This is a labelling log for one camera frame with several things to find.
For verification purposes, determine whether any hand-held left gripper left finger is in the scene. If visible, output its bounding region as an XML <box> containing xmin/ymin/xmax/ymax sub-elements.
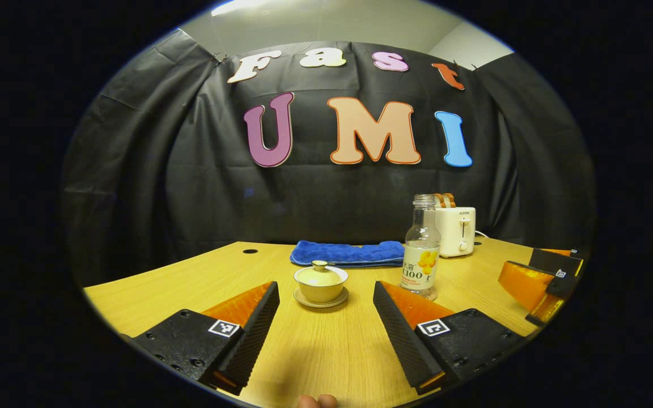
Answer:
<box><xmin>132</xmin><ymin>280</ymin><xmax>281</xmax><ymax>397</ymax></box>

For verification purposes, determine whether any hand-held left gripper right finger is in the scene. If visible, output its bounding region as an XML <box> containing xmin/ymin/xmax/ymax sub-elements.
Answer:
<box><xmin>372</xmin><ymin>280</ymin><xmax>525</xmax><ymax>397</ymax></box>

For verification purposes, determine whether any clear water bottle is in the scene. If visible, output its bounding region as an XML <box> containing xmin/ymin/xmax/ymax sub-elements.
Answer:
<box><xmin>400</xmin><ymin>194</ymin><xmax>442</xmax><ymax>301</ymax></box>

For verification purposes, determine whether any cream teacup lid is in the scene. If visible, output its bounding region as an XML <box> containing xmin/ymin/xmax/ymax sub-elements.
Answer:
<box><xmin>294</xmin><ymin>260</ymin><xmax>349</xmax><ymax>287</ymax></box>

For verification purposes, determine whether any cream saucer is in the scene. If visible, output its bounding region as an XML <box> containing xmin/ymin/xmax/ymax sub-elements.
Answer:
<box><xmin>294</xmin><ymin>287</ymin><xmax>350</xmax><ymax>309</ymax></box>

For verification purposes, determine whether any white toaster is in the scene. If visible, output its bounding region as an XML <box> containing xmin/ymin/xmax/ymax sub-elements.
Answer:
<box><xmin>435</xmin><ymin>206</ymin><xmax>476</xmax><ymax>258</ymax></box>

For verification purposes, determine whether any blue towel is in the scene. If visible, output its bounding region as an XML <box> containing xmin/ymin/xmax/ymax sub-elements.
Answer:
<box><xmin>290</xmin><ymin>240</ymin><xmax>405</xmax><ymax>267</ymax></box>

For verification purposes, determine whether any black backdrop cloth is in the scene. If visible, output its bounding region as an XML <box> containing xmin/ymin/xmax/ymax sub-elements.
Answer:
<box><xmin>61</xmin><ymin>28</ymin><xmax>595</xmax><ymax>287</ymax></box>

